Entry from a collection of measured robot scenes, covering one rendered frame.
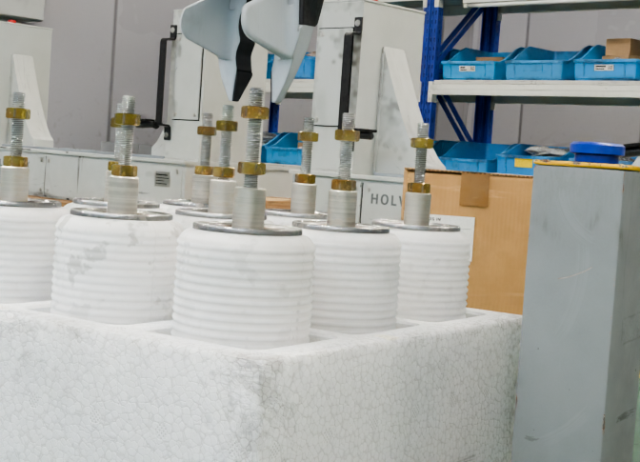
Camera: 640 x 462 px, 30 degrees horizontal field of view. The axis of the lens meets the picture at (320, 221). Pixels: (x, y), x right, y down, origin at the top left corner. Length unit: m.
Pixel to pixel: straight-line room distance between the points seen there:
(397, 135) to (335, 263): 2.81
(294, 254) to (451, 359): 0.20
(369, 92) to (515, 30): 7.40
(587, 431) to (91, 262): 0.37
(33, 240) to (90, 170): 3.62
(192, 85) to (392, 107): 0.84
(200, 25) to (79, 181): 3.81
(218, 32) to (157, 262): 0.17
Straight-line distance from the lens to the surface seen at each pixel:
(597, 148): 0.89
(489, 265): 2.05
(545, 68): 6.37
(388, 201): 3.47
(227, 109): 0.98
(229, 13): 0.84
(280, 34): 0.80
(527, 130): 10.87
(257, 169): 0.81
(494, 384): 1.01
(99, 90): 8.33
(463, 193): 2.04
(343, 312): 0.88
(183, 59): 4.27
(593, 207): 0.87
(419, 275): 0.98
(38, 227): 0.94
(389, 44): 3.77
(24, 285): 0.94
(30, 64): 5.41
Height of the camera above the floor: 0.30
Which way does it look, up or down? 3 degrees down
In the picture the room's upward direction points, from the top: 4 degrees clockwise
